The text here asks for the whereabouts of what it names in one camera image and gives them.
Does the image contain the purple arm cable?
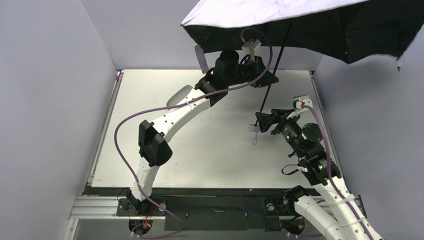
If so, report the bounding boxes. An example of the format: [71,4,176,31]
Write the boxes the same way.
[281,104,375,240]
[113,27,274,240]

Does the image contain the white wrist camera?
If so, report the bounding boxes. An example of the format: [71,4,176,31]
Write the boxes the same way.
[241,39,262,63]
[286,95,313,119]

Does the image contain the lavender umbrella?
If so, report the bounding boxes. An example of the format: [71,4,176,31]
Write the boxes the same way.
[180,0,424,147]

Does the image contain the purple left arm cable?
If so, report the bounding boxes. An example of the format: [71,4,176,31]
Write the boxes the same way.
[113,27,274,240]

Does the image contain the aluminium front mounting rail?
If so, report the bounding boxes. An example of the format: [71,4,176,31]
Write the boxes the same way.
[67,194,368,220]

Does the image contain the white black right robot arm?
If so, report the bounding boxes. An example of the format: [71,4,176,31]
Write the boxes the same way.
[255,105,383,240]

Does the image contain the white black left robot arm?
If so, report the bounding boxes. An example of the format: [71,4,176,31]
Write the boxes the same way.
[126,50,279,214]

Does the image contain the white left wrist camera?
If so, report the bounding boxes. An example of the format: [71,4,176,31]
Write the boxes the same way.
[241,39,262,63]

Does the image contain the lavender umbrella case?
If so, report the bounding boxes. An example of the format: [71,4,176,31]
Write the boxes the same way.
[166,85,193,107]

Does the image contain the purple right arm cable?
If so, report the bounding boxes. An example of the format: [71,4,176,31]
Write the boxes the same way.
[281,104,375,240]

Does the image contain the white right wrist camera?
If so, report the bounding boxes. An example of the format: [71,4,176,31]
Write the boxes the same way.
[286,95,313,119]

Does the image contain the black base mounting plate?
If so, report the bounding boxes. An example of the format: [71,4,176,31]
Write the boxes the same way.
[83,186,302,235]

